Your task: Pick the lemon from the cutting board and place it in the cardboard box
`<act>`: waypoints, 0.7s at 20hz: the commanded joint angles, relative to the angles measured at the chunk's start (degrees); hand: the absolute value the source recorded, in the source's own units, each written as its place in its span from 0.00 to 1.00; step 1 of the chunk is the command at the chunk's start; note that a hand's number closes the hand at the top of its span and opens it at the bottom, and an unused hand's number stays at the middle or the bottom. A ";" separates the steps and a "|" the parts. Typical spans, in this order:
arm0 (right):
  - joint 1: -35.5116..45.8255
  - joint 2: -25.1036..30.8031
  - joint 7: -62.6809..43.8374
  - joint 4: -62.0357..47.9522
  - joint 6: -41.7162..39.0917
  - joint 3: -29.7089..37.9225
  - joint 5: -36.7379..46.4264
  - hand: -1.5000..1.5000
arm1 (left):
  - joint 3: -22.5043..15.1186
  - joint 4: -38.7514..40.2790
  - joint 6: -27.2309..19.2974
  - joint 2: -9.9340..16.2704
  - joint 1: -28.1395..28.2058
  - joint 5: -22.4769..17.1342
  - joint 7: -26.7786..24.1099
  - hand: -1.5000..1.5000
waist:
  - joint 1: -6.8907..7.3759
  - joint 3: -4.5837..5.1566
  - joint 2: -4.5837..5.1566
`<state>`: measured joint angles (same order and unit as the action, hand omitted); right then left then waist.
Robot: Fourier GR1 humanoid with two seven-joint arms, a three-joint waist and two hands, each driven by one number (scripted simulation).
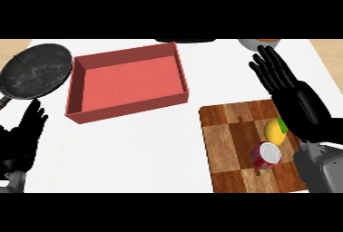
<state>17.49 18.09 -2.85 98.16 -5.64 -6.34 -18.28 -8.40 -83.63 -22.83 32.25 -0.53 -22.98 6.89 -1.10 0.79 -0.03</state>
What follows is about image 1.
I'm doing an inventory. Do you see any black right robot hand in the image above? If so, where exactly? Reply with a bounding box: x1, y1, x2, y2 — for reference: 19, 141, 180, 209
248, 44, 334, 144

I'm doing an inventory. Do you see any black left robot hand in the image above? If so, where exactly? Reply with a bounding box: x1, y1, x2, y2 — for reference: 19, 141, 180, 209
0, 98, 50, 180

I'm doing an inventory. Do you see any yellow lemon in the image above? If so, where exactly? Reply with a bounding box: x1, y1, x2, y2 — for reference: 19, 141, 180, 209
265, 117, 290, 147

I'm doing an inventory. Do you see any checkered wooden cutting board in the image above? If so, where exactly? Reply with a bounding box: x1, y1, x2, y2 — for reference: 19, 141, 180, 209
197, 98, 311, 194

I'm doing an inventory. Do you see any red cardboard box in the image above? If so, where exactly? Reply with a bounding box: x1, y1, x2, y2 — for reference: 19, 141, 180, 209
64, 42, 191, 125

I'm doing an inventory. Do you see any red can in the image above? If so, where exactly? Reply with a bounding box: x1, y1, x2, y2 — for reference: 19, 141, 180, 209
250, 140, 284, 170

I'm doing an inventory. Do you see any grey bowl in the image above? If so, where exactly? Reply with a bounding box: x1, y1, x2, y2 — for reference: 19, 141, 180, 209
237, 38, 281, 52

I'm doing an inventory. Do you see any black frying pan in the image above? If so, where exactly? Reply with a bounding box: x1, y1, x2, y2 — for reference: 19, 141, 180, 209
0, 43, 74, 111

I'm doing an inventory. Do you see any white placemat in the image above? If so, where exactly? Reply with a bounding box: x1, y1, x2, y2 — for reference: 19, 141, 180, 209
0, 38, 343, 194

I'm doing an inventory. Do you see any black object at edge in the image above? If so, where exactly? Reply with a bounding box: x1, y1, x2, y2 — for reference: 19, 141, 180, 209
154, 38, 217, 44

